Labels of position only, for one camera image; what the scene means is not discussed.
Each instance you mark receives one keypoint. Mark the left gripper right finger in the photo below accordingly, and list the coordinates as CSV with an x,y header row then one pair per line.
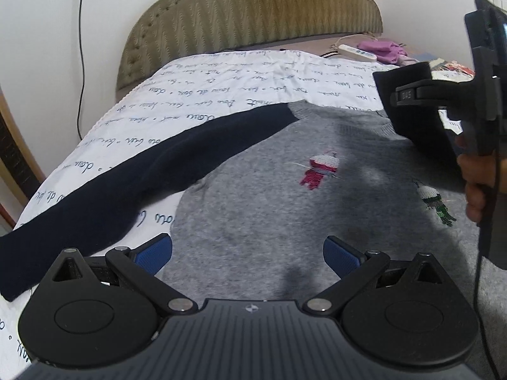
x,y
355,270

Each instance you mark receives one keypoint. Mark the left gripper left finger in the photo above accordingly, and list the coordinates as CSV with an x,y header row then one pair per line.
x,y
137,269

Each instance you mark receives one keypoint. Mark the red patterned cloth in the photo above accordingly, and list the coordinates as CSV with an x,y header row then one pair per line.
x,y
450,71

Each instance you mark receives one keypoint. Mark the purple cloth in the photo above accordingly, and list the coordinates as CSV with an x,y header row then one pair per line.
x,y
387,52

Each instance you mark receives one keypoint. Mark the person's right hand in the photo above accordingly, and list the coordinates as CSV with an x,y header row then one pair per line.
x,y
477,171

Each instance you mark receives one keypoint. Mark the grey navy knit sweater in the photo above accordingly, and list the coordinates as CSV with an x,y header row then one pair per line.
x,y
251,230

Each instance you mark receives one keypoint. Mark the white script print bedspread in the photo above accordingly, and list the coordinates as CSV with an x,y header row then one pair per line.
x,y
66,315

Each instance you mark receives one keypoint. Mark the olive padded headboard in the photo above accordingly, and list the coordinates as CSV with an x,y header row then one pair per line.
x,y
172,29

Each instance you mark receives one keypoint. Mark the wooden furniture edge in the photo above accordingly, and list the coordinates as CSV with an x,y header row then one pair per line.
x,y
21,175

